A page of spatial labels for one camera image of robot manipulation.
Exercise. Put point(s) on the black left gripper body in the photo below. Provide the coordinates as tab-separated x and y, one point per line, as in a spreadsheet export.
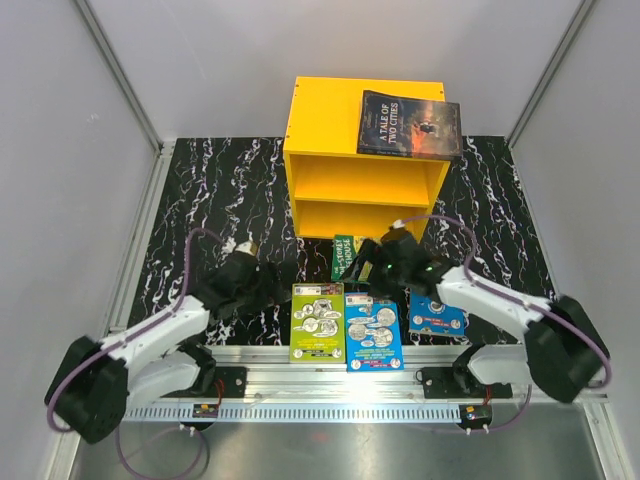
251	297

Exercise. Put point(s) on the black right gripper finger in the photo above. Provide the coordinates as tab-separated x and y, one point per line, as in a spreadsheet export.
356	274
369	251

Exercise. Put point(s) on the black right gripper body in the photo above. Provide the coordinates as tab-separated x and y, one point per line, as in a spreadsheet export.
387	279

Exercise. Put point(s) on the lime green 65-Storey Treehouse book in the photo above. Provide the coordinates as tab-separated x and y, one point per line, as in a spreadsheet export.
318	323

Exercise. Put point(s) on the dark Tale of Two Cities book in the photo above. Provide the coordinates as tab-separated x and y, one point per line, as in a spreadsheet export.
409	128

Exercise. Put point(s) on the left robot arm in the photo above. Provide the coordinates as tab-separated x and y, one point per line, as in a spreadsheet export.
99	381

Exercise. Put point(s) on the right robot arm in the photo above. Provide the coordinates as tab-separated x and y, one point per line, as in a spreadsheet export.
558	349

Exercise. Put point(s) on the green 104-Storey Treehouse book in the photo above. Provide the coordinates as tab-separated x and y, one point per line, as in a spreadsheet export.
345	251

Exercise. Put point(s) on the blue 130-Storey Treehouse book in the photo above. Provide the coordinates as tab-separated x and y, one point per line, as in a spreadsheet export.
432	318

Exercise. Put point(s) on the yellow wooden shelf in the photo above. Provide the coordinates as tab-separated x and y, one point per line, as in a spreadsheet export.
333	190

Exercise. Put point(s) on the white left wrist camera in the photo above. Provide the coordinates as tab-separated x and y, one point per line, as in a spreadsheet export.
248	247

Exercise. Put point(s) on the aluminium front rail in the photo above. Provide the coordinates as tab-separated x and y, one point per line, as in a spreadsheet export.
272	378

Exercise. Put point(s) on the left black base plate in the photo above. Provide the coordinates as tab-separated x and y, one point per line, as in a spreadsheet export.
230	381

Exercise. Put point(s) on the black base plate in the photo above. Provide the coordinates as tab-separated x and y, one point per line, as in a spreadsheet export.
230	381
442	382

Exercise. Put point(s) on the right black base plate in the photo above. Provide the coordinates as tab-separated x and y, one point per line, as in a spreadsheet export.
442	382

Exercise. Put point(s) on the perforated cable duct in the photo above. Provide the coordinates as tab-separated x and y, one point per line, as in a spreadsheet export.
432	413

